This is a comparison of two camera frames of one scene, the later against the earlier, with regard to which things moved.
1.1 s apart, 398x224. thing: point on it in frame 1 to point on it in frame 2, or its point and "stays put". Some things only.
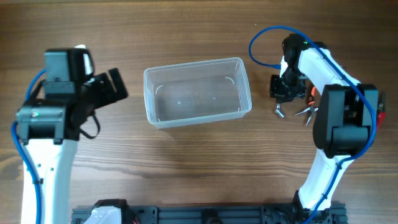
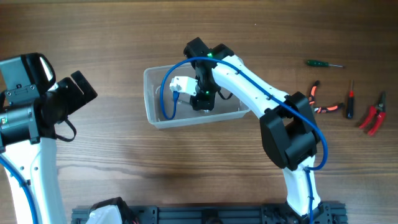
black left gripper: (101, 88) to (63, 98)
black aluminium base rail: (217, 214) stays put
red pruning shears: (381, 109) stays put
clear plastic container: (194, 92) stays put
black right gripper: (285, 94) to (202, 103)
